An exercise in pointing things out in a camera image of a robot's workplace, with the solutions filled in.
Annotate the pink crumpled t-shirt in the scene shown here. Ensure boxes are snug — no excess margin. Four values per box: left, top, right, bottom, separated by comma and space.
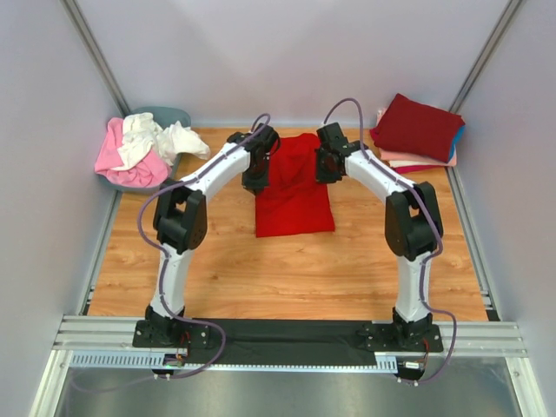
94, 117, 171, 189

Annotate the white crumpled t-shirt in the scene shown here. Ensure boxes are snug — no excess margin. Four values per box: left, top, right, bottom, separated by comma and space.
123, 112, 211, 166

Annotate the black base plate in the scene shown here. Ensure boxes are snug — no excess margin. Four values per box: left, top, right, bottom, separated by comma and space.
142, 319, 443, 364

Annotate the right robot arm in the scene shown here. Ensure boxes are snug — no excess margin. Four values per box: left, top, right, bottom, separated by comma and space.
315, 122, 443, 351

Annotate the perforated cable duct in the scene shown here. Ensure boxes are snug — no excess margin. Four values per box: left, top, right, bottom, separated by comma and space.
69, 350, 398, 374

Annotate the grey laundry basket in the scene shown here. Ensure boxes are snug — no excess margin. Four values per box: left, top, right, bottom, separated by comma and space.
94, 106, 198, 194

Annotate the magenta folded t-shirt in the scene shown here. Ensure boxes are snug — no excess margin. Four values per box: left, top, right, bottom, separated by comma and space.
394, 165, 445, 175

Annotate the dark red folded t-shirt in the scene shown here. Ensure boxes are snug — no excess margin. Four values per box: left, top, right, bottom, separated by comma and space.
370, 93, 466, 162

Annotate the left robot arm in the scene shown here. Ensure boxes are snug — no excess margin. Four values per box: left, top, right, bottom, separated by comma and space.
133, 123, 280, 348

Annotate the white folded t-shirt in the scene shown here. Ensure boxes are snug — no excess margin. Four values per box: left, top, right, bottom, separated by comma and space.
388, 160, 420, 169

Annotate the light pink folded t-shirt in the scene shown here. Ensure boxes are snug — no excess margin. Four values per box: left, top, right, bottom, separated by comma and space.
379, 149, 457, 167

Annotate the blue folded t-shirt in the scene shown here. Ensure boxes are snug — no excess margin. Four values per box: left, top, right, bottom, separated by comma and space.
448, 125, 466, 162

